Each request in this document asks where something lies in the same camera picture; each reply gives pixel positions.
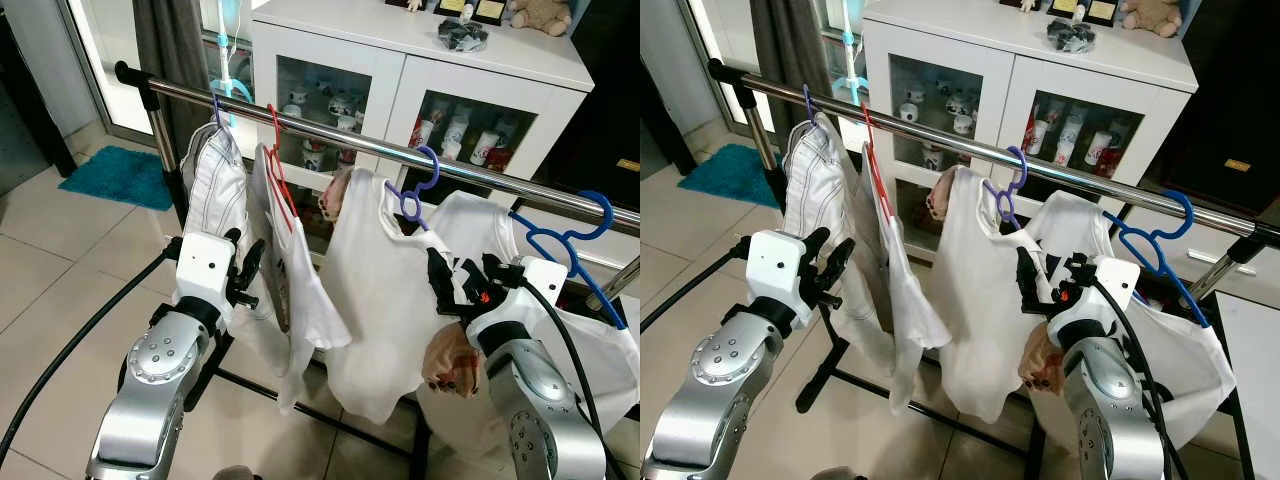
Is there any white shirt plaid trim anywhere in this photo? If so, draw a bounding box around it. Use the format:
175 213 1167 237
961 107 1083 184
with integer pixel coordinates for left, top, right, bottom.
318 166 483 426
925 165 1076 423

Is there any blue clothes hanger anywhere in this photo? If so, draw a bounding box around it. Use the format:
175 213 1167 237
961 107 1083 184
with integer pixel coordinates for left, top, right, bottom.
1103 190 1213 329
508 190 629 331

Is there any red clothes hanger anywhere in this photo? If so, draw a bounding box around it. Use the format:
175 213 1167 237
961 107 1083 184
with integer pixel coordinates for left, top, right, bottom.
264 103 299 233
860 103 893 223

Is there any teal rug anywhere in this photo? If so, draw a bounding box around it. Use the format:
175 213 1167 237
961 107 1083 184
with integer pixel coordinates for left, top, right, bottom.
677 143 771 209
58 146 173 211

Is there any white t-shirt black lettering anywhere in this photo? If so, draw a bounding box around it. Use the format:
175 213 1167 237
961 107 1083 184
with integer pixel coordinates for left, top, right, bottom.
415 190 641 451
1025 192 1239 451

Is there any teal and white pole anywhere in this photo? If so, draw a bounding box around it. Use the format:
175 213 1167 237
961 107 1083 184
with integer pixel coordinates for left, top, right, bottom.
213 0 253 126
838 0 871 106

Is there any grey curtain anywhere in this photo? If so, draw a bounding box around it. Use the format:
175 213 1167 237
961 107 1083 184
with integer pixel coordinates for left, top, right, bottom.
133 0 213 131
748 0 836 131

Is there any large white table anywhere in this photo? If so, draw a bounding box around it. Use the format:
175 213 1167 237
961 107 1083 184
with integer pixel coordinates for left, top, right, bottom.
1215 290 1280 480

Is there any black cabinet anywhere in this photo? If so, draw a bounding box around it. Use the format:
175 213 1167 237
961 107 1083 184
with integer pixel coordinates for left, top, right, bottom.
1140 0 1280 226
520 0 641 216

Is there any white glass door cabinet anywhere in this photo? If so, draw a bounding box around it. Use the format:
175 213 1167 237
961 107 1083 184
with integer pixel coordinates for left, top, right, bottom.
862 0 1199 263
250 0 596 271

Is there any dark metallic ornament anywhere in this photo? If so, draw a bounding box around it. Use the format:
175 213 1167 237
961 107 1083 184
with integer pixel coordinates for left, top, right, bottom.
1046 18 1098 53
437 18 491 53

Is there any brown teddy bear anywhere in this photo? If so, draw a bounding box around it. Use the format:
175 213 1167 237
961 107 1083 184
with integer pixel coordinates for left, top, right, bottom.
508 0 573 37
1118 0 1183 39

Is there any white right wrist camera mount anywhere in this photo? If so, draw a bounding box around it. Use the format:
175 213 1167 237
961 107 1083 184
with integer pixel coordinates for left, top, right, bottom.
1060 257 1141 336
468 257 569 336

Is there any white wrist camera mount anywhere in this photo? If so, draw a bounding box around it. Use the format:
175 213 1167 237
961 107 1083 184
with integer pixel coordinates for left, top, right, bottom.
1060 257 1141 336
175 232 238 323
745 230 813 331
468 257 569 336

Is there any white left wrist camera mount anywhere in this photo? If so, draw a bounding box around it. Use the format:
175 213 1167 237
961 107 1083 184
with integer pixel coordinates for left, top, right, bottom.
745 230 813 331
175 232 238 323

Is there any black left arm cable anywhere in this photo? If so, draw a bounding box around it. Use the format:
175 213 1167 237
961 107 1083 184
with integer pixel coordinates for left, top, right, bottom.
640 240 751 333
0 238 183 466

